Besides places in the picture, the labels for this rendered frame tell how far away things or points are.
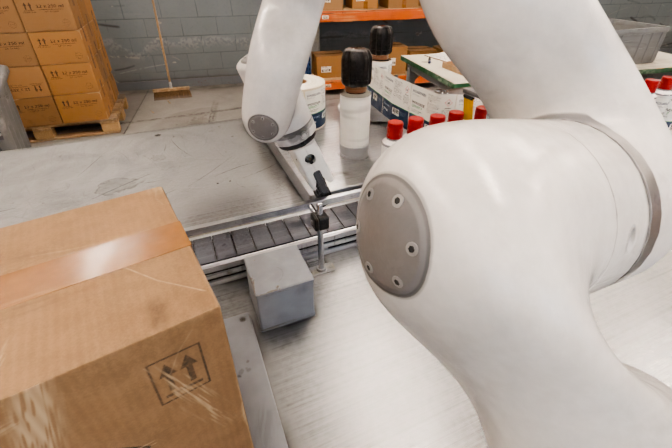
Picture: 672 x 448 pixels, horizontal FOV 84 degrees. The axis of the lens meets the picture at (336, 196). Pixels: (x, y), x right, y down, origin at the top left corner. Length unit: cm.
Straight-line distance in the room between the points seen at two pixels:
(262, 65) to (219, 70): 473
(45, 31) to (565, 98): 386
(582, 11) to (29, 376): 44
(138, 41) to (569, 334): 524
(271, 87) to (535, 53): 36
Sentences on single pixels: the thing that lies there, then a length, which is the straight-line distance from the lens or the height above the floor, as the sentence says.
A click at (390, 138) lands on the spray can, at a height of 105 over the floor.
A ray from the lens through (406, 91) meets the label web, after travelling 118.
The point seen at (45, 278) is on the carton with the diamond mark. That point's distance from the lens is 44.
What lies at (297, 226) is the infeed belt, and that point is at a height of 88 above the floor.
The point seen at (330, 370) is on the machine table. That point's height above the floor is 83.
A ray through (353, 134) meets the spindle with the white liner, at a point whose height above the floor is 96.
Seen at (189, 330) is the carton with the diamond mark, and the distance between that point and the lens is 35.
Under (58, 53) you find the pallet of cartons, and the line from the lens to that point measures 396.
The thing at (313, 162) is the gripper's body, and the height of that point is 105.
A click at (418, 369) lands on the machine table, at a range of 65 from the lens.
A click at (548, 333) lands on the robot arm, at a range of 19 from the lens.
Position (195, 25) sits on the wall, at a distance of 519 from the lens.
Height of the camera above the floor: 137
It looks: 32 degrees down
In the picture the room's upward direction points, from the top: straight up
